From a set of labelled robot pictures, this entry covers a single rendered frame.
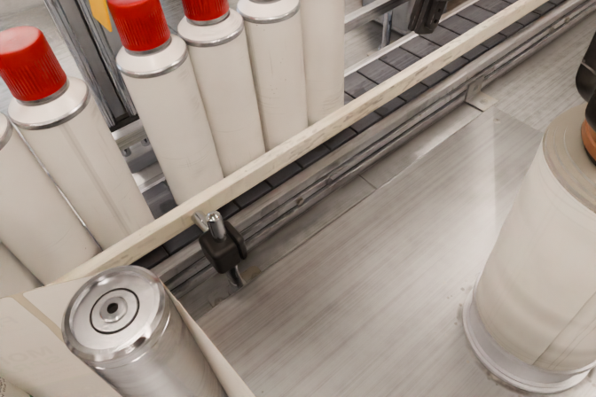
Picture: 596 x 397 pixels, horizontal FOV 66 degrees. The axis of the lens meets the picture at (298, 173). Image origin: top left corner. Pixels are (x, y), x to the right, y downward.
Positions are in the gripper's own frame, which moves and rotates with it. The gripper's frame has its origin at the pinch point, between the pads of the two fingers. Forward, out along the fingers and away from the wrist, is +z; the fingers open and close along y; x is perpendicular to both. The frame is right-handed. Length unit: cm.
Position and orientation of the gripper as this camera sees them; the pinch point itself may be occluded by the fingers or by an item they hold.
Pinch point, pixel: (426, 14)
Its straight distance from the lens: 57.5
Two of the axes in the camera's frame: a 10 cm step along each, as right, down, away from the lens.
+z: -2.0, 8.0, 5.6
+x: 7.5, -2.4, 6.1
